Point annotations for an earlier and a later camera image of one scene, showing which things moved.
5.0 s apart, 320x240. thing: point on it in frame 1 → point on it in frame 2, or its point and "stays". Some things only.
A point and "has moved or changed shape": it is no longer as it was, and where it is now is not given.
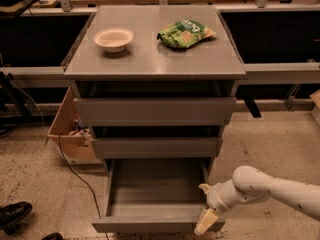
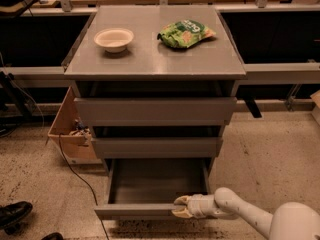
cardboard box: [70, 134] stays
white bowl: [113, 40] stays
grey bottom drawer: [154, 195] has moved or changed shape
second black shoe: [53, 236] stays
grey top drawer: [154, 111] stays
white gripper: [213, 197] → [198, 205]
